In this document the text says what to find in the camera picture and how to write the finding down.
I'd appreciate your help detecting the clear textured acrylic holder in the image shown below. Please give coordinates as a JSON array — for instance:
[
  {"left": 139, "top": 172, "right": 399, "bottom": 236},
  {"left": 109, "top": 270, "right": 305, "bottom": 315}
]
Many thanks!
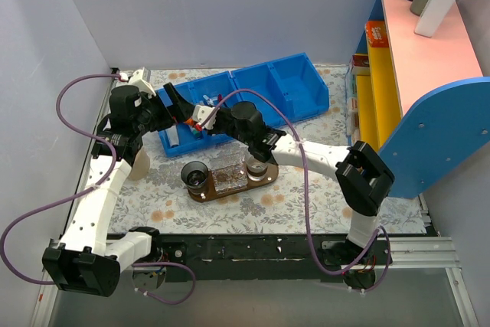
[{"left": 210, "top": 152, "right": 248, "bottom": 194}]

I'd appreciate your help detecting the clear plastic cup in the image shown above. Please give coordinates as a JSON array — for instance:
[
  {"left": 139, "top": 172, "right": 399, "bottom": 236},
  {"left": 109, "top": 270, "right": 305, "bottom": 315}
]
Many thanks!
[{"left": 244, "top": 155, "right": 268, "bottom": 182}]

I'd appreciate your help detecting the dark smoked plastic cup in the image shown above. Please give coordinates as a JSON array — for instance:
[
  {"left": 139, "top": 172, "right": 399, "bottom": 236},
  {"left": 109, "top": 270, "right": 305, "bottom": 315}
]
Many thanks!
[{"left": 181, "top": 161, "right": 209, "bottom": 195}]

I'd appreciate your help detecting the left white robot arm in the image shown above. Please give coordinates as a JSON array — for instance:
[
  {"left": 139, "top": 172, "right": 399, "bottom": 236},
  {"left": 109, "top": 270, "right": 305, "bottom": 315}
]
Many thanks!
[{"left": 42, "top": 82, "right": 176, "bottom": 297}]

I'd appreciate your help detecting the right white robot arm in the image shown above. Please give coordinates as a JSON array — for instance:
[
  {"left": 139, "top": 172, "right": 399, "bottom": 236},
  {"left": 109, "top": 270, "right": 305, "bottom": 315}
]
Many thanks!
[{"left": 195, "top": 101, "right": 395, "bottom": 264}]

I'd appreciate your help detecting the white toothbrush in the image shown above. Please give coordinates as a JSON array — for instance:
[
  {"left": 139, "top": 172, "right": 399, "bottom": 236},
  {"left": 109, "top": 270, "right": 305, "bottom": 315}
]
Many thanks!
[{"left": 203, "top": 95, "right": 214, "bottom": 106}]

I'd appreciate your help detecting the oval wooden tray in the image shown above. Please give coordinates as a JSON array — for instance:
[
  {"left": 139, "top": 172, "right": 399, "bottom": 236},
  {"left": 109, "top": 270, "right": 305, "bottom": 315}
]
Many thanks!
[{"left": 181, "top": 161, "right": 279, "bottom": 203}]

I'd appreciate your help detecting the white tube green cap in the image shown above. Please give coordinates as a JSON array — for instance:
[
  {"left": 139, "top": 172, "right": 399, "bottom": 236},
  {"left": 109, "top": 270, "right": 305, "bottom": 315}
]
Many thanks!
[{"left": 193, "top": 130, "right": 203, "bottom": 139}]

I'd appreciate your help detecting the left blue divided bin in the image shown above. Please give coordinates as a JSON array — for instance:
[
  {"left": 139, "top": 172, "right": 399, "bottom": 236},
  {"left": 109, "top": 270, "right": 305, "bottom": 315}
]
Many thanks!
[{"left": 151, "top": 69, "right": 236, "bottom": 158}]

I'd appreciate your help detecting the blue divided bin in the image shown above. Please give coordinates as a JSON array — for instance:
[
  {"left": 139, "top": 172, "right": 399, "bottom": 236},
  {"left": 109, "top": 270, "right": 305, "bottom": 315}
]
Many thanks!
[
  {"left": 231, "top": 53, "right": 330, "bottom": 123},
  {"left": 151, "top": 69, "right": 236, "bottom": 158}
]

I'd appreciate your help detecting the right blue divided bin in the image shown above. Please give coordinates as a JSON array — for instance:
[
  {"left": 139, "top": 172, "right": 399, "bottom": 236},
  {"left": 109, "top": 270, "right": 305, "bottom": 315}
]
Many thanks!
[{"left": 231, "top": 53, "right": 330, "bottom": 123}]

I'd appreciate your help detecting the floral table mat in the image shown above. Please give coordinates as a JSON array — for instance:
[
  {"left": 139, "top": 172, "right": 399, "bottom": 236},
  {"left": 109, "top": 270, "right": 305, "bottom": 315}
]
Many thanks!
[{"left": 108, "top": 64, "right": 426, "bottom": 234}]

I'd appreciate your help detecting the sponge package box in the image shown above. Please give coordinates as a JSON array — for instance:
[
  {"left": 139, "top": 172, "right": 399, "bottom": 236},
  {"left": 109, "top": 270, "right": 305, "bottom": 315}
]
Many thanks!
[{"left": 345, "top": 54, "right": 371, "bottom": 143}]

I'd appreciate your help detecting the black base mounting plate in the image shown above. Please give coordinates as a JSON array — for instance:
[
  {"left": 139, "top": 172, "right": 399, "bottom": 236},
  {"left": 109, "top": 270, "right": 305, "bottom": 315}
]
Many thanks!
[{"left": 118, "top": 233, "right": 394, "bottom": 286}]

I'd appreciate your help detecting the orange snack box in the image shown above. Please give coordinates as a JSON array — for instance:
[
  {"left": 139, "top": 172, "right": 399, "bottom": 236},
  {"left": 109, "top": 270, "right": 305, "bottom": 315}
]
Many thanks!
[{"left": 364, "top": 20, "right": 389, "bottom": 47}]

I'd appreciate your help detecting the blue pink shelf unit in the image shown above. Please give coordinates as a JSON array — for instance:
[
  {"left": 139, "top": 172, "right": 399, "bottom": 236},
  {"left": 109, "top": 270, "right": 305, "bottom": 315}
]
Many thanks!
[{"left": 357, "top": 0, "right": 489, "bottom": 198}]

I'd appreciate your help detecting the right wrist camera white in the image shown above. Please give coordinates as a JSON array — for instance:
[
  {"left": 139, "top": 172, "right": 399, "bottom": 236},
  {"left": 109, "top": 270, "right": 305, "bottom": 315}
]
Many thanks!
[{"left": 191, "top": 104, "right": 218, "bottom": 131}]

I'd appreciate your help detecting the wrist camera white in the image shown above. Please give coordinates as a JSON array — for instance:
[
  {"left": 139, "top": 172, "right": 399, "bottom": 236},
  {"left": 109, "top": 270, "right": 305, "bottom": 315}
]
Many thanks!
[
  {"left": 128, "top": 67, "right": 157, "bottom": 97},
  {"left": 191, "top": 104, "right": 218, "bottom": 131}
]

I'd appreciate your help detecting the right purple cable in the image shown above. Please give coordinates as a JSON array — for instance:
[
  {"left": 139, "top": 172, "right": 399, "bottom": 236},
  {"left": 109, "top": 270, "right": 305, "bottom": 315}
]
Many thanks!
[{"left": 198, "top": 88, "right": 394, "bottom": 296}]

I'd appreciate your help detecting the purple cable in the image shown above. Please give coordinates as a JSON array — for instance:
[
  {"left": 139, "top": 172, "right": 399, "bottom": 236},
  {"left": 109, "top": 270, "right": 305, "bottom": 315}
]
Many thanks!
[
  {"left": 198, "top": 88, "right": 394, "bottom": 296},
  {"left": 0, "top": 73, "right": 197, "bottom": 306}
]

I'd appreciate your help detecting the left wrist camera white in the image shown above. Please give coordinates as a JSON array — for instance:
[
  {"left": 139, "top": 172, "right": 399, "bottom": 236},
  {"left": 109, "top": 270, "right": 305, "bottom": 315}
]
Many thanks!
[{"left": 128, "top": 67, "right": 157, "bottom": 97}]

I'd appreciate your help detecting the wooden ring roll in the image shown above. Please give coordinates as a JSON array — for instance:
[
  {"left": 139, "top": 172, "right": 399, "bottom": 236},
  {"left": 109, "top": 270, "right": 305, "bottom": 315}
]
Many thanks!
[{"left": 128, "top": 149, "right": 150, "bottom": 181}]

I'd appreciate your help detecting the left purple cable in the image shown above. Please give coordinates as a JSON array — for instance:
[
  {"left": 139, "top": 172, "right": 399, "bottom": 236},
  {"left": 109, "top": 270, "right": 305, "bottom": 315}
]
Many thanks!
[{"left": 0, "top": 73, "right": 197, "bottom": 306}]

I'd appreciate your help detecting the aluminium frame rail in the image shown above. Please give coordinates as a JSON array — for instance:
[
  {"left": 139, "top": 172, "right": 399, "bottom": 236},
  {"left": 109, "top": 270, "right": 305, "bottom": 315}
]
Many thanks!
[{"left": 31, "top": 236, "right": 478, "bottom": 326}]

